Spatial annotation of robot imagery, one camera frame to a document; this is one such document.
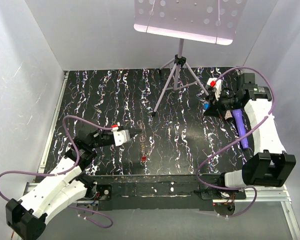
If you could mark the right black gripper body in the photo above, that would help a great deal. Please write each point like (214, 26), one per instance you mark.
(229, 102)

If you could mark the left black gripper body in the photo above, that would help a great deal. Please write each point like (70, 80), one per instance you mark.
(104, 139)

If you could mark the glitter toy microphone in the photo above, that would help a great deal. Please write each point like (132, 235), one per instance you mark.
(228, 115)

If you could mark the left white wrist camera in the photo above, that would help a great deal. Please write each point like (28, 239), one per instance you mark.
(121, 136)

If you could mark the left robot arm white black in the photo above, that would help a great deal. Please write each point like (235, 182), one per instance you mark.
(29, 215)

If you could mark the lilac music stand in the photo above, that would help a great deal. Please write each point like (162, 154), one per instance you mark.
(207, 21)

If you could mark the black front rail base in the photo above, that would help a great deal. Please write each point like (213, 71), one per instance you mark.
(150, 192)

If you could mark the aluminium frame rail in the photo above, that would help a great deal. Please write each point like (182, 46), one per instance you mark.
(264, 194)

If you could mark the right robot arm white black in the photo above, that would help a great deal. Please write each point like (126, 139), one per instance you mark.
(270, 165)

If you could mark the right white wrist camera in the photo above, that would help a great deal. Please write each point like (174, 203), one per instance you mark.
(214, 86)

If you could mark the large toothed keyring disc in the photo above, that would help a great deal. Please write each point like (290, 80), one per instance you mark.
(142, 139)

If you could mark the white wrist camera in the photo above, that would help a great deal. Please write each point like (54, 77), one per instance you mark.
(214, 86)
(121, 136)

